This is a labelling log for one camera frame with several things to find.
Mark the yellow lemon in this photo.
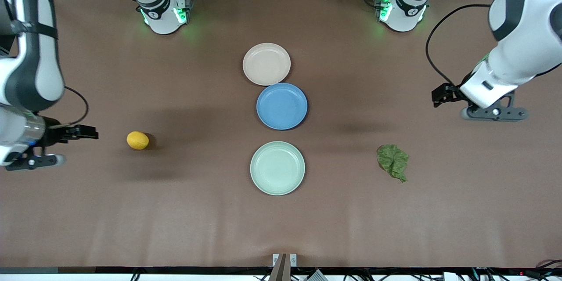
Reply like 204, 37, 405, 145
126, 131, 149, 150

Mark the green lettuce leaf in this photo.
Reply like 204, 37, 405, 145
376, 144, 409, 183

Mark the blue round plate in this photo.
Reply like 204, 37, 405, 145
256, 83, 308, 130

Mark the beige round plate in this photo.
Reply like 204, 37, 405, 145
242, 43, 291, 86

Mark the pale green round plate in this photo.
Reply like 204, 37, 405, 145
250, 141, 306, 196

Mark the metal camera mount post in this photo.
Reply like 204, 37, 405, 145
272, 253, 298, 281

